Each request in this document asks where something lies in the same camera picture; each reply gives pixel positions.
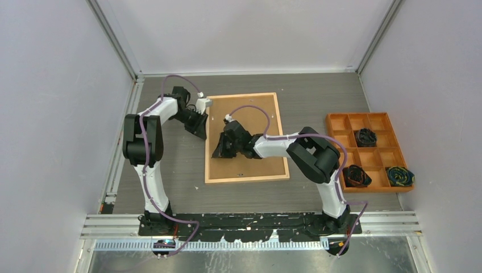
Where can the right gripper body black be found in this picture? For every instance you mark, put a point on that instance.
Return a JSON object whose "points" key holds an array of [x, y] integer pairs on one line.
{"points": [[228, 149]]}

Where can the aluminium rail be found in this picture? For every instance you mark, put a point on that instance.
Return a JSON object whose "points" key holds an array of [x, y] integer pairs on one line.
{"points": [[114, 171], [373, 224]]}

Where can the brown fibreboard backing board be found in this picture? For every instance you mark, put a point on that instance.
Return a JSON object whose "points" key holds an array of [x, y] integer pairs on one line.
{"points": [[256, 165]]}

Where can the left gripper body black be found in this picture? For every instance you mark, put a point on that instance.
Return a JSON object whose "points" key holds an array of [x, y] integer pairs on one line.
{"points": [[195, 122]]}

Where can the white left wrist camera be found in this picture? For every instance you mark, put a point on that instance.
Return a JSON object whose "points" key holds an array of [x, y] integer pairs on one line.
{"points": [[202, 103]]}

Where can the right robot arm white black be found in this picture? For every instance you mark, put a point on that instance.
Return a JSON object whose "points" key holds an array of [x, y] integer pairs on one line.
{"points": [[312, 153]]}

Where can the orange compartment tray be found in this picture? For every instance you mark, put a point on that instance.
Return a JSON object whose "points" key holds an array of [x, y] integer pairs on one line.
{"points": [[373, 160]]}

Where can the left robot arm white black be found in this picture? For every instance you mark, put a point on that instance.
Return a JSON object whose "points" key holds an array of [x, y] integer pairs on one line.
{"points": [[143, 147]]}

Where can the black red rolled tie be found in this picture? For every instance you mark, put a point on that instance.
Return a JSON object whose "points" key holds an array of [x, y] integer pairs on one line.
{"points": [[355, 177]]}

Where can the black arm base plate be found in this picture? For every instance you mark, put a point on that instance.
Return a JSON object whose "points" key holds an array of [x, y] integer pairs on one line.
{"points": [[246, 227]]}

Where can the aluminium left side rail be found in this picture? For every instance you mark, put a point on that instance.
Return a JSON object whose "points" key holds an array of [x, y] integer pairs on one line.
{"points": [[114, 171]]}

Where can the light wooden picture frame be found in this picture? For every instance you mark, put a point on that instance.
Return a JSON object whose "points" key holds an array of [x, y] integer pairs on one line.
{"points": [[206, 158]]}

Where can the aluminium front rail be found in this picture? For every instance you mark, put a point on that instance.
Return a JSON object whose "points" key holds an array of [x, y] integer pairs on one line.
{"points": [[373, 224]]}

